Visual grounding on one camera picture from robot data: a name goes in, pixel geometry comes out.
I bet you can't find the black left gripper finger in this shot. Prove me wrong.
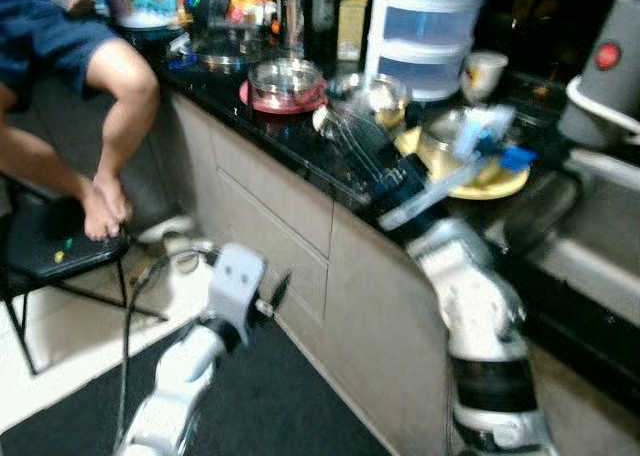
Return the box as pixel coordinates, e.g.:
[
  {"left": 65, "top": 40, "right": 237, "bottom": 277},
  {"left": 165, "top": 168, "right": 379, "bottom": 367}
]
[{"left": 264, "top": 269, "right": 295, "bottom": 319}]

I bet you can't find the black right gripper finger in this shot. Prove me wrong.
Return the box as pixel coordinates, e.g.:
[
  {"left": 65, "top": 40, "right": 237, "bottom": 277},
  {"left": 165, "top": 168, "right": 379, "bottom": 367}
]
[
  {"left": 338, "top": 98, "right": 391, "bottom": 157},
  {"left": 318, "top": 108, "right": 366, "bottom": 172}
]

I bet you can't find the steel pot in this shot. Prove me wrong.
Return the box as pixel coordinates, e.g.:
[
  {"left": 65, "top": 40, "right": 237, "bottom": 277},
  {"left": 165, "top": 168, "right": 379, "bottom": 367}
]
[{"left": 417, "top": 106, "right": 506, "bottom": 185}]

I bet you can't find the grey kitchen cabinet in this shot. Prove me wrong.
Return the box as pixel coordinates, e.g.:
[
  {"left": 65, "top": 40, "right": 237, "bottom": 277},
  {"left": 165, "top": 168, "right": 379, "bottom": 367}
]
[{"left": 160, "top": 86, "right": 461, "bottom": 456}]

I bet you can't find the grey cylindrical kitchen appliance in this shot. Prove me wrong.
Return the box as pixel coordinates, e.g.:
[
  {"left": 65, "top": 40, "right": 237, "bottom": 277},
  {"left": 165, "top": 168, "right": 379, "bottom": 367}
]
[{"left": 556, "top": 0, "right": 640, "bottom": 153}]

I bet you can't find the grey cabinet drawer front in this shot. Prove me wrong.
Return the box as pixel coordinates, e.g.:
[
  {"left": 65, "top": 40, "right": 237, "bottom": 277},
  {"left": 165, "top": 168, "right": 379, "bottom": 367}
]
[
  {"left": 195, "top": 116, "right": 337, "bottom": 229},
  {"left": 216, "top": 168, "right": 335, "bottom": 283},
  {"left": 224, "top": 226, "right": 333, "bottom": 337}
]

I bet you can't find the white plate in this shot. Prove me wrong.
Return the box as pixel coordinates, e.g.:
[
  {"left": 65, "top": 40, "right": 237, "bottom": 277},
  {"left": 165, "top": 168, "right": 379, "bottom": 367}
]
[{"left": 311, "top": 104, "right": 401, "bottom": 145}]

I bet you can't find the large steel bowl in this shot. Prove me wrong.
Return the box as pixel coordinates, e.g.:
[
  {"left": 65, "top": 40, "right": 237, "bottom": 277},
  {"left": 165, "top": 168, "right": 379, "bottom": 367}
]
[{"left": 322, "top": 72, "right": 413, "bottom": 132}]

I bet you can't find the red plate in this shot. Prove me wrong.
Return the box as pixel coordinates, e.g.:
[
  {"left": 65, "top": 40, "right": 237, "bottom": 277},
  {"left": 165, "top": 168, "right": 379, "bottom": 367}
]
[{"left": 237, "top": 76, "right": 330, "bottom": 116}]

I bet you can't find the small steel bowl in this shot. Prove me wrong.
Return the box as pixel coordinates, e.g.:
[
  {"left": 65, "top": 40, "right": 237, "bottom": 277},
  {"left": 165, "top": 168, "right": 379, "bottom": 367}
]
[{"left": 247, "top": 57, "right": 327, "bottom": 108}]

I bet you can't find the yellow carton box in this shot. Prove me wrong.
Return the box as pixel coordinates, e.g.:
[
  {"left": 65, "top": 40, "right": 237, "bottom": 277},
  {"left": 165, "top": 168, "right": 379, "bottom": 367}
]
[{"left": 336, "top": 0, "right": 370, "bottom": 63}]

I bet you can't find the white slipper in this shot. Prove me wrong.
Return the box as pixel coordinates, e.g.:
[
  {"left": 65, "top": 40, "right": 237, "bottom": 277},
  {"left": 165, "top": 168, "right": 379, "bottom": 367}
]
[{"left": 138, "top": 214, "right": 216, "bottom": 259}]

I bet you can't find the white tiered food container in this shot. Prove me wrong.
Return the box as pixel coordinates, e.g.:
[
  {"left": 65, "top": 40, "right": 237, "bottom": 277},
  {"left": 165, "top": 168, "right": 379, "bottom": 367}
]
[{"left": 364, "top": 0, "right": 492, "bottom": 103}]

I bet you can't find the yellow plate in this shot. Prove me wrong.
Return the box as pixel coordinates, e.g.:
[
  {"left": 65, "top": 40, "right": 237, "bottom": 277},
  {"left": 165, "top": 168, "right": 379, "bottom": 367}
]
[{"left": 394, "top": 124, "right": 532, "bottom": 202}]

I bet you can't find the dark bottle grey label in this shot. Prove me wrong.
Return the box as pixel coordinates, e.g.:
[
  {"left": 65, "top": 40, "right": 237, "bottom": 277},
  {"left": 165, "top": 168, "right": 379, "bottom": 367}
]
[{"left": 306, "top": 0, "right": 341, "bottom": 59}]

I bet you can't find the steel and glass jar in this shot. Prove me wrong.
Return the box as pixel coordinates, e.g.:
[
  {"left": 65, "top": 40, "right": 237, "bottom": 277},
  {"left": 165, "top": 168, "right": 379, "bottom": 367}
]
[{"left": 278, "top": 0, "right": 309, "bottom": 57}]

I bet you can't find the white printed mug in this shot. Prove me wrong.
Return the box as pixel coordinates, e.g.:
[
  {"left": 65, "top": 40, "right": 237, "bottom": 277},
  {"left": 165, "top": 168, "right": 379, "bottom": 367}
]
[{"left": 461, "top": 50, "right": 510, "bottom": 104}]

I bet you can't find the glass pan lid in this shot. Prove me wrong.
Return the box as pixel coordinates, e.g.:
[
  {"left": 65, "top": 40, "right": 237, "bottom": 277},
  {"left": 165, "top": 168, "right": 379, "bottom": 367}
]
[{"left": 188, "top": 38, "right": 253, "bottom": 75}]

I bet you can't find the orange snack packet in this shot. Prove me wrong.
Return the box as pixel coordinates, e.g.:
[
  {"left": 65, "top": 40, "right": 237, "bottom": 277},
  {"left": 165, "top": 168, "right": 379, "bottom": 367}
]
[{"left": 225, "top": 0, "right": 278, "bottom": 29}]

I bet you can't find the stainless steel sink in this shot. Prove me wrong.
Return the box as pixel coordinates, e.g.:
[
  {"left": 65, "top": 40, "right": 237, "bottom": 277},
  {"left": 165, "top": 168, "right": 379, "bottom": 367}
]
[{"left": 495, "top": 146, "right": 640, "bottom": 327}]

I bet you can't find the black stool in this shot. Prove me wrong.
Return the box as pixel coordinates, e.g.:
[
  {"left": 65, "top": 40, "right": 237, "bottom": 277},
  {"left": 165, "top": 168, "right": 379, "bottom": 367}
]
[{"left": 0, "top": 181, "right": 169, "bottom": 377}]

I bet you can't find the white dish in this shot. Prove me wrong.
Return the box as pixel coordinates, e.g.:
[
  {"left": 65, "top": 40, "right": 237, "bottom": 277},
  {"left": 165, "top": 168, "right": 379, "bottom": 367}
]
[{"left": 115, "top": 8, "right": 186, "bottom": 31}]

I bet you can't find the person in blue shorts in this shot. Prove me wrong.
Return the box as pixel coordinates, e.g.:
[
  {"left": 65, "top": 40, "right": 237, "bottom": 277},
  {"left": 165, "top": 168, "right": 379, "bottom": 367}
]
[{"left": 0, "top": 0, "right": 161, "bottom": 242}]

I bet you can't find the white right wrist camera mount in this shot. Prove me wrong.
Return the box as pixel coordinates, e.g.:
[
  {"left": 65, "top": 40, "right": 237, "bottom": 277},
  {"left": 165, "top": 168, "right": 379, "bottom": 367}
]
[{"left": 378, "top": 103, "right": 521, "bottom": 233}]

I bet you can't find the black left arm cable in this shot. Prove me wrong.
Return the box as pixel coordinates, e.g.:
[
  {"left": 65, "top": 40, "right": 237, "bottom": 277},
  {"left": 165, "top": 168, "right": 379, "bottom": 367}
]
[{"left": 117, "top": 246, "right": 219, "bottom": 449}]

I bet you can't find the blue cord loop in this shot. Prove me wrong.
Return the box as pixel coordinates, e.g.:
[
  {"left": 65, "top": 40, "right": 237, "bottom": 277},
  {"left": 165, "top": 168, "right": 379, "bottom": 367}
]
[{"left": 168, "top": 34, "right": 196, "bottom": 62}]

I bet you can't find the white power cord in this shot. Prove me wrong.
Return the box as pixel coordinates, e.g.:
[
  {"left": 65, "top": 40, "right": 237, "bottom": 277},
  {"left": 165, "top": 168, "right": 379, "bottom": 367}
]
[{"left": 564, "top": 74, "right": 640, "bottom": 137}]

